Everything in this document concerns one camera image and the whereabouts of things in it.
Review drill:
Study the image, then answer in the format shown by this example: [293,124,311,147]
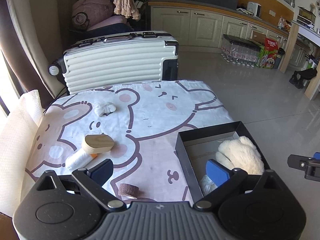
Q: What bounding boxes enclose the white yarn bundle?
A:
[200,175,217,196]

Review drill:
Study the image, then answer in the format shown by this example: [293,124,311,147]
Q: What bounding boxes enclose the plastic film roll orange end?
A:
[65,150,97,171]

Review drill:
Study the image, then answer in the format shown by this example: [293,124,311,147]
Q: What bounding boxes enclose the oval wooden block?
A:
[82,134,114,154]

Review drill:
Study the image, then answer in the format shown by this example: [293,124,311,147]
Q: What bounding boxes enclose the brown bandage tape roll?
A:
[118,183,139,199]

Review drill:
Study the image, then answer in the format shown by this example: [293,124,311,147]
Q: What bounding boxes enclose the fluffy cream mitten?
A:
[215,136,265,175]

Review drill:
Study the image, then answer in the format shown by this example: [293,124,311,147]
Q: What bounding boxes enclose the white cloth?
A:
[94,102,116,116]

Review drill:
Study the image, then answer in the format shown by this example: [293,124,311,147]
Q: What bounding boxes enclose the black cardboard box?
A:
[176,121,270,202]

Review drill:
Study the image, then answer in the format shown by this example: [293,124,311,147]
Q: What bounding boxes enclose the cartoon bear bedsheet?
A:
[22,80,232,202]

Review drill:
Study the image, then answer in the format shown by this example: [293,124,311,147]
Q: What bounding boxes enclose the red green carton box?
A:
[257,37,278,69]

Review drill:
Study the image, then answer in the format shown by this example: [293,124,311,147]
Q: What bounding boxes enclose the pack of water bottles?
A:
[221,34,264,68]

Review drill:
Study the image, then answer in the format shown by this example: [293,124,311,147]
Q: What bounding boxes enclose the white ribbed suitcase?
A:
[48,31,179,94]

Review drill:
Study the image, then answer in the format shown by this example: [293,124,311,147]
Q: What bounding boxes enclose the wooden table leg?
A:
[279,21,299,73]

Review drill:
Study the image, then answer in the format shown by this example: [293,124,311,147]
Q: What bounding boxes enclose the cream kitchen cabinets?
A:
[148,0,313,68]

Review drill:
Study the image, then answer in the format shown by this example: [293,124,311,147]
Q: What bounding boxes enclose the pink bedding bundle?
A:
[71,0,133,37]

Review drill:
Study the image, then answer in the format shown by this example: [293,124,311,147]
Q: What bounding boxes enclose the white toaster appliance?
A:
[247,2,261,18]

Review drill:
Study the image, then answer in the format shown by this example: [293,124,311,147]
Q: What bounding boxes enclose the brown curtain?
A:
[1,0,63,108]

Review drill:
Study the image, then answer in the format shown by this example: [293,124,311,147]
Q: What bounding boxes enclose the pink fringed tassel cloth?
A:
[113,0,140,21]

